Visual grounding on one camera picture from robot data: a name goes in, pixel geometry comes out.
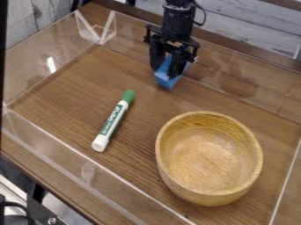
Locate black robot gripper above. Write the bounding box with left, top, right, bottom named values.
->
left=143, top=2, right=199, bottom=78

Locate blue rectangular block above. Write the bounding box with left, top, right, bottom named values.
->
left=153, top=56, right=189, bottom=90

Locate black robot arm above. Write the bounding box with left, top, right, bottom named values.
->
left=143, top=0, right=199, bottom=79

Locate brown wooden bowl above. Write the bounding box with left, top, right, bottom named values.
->
left=155, top=111, right=263, bottom=207

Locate green and white marker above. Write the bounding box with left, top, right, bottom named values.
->
left=92, top=90, right=134, bottom=152

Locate black cable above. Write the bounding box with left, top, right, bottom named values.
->
left=191, top=0, right=207, bottom=27

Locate black metal table frame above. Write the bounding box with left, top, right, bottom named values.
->
left=0, top=155, right=82, bottom=225

